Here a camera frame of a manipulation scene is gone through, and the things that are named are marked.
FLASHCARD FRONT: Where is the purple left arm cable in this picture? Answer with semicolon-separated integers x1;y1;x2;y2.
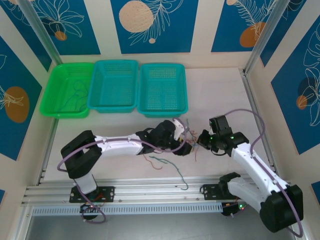
57;117;193;225

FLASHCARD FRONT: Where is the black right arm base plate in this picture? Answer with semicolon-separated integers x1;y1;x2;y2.
201;183;241;201

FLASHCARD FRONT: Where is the green plastic basket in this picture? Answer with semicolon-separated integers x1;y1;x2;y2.
39;61;95;119

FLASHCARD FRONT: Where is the blue thin wire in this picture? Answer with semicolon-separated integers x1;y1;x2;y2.
73;79;89;101

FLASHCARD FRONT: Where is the aluminium table side rail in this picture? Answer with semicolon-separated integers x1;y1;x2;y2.
239;67;278;176
36;119;59;186

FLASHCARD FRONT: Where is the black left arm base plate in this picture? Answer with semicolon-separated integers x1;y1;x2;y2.
69;186;116;203

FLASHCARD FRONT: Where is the dark green thin wire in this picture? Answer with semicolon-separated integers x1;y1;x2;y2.
57;94;88;114

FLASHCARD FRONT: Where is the aluminium corner post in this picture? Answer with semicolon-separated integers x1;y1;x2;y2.
18;0;63;66
244;0;288;76

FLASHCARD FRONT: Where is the teal thin wire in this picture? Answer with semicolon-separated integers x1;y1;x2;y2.
149;156;189;192

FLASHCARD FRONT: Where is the white slotted cable duct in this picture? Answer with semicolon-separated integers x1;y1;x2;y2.
32;202;223;216

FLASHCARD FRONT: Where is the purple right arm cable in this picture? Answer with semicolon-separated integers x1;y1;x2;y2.
223;108;305;238

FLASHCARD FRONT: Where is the small circuit board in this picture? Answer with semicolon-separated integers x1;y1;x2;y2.
79;202;103;214
222;201;248;217

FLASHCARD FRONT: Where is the purple thin wire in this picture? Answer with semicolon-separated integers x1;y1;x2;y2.
183;118;199;141

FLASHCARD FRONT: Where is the teal plastic basket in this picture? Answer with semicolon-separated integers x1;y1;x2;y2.
136;63;189;119
87;59;140;114

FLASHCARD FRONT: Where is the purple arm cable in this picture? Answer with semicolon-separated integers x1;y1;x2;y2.
57;117;193;225
223;108;305;238

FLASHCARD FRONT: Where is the aluminium rail frame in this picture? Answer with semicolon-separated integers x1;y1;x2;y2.
21;174;253;208

